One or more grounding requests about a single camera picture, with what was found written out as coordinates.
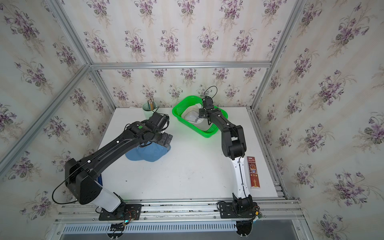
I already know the light blue baseball cap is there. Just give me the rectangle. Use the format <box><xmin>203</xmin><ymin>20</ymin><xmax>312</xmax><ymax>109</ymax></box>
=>
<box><xmin>125</xmin><ymin>143</ymin><xmax>171</xmax><ymax>162</ymax></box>

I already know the beige baseball cap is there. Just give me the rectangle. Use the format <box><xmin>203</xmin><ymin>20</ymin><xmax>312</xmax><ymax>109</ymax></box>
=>
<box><xmin>182</xmin><ymin>104</ymin><xmax>211</xmax><ymax>131</ymax></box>

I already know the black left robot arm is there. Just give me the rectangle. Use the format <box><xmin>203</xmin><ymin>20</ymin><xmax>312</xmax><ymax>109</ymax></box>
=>
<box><xmin>64</xmin><ymin>113</ymin><xmax>173</xmax><ymax>219</ymax></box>

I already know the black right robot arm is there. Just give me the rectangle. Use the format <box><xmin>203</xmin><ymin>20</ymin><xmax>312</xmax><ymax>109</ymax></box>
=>
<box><xmin>199</xmin><ymin>96</ymin><xmax>253</xmax><ymax>217</ymax></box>

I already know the green plastic basket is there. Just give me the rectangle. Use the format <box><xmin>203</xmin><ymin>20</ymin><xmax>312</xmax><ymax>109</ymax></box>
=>
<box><xmin>172</xmin><ymin>96</ymin><xmax>219</xmax><ymax>138</ymax></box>

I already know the mint green pencil cup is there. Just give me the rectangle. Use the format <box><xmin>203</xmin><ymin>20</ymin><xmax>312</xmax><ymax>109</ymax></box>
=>
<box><xmin>142</xmin><ymin>101</ymin><xmax>158</xmax><ymax>120</ymax></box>

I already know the bundle of coloured pencils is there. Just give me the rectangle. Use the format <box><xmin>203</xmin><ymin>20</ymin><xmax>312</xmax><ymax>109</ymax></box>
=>
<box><xmin>148</xmin><ymin>99</ymin><xmax>155</xmax><ymax>111</ymax></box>

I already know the red patterned card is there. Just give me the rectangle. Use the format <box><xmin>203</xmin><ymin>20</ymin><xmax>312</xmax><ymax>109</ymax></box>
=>
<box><xmin>247</xmin><ymin>156</ymin><xmax>261</xmax><ymax>189</ymax></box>

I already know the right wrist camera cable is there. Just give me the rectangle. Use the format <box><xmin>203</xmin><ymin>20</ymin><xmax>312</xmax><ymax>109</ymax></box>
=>
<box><xmin>202</xmin><ymin>85</ymin><xmax>219</xmax><ymax>100</ymax></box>

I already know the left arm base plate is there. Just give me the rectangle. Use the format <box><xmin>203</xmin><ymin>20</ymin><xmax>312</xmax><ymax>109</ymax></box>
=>
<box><xmin>99</xmin><ymin>204</ymin><xmax>142</xmax><ymax>221</ymax></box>

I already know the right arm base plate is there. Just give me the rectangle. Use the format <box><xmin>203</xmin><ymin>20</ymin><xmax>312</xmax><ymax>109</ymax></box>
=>
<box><xmin>217</xmin><ymin>201</ymin><xmax>260</xmax><ymax>219</ymax></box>

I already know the aluminium mounting rail frame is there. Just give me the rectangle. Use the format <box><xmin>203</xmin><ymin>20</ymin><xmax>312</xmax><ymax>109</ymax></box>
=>
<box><xmin>47</xmin><ymin>198</ymin><xmax>314</xmax><ymax>240</ymax></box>

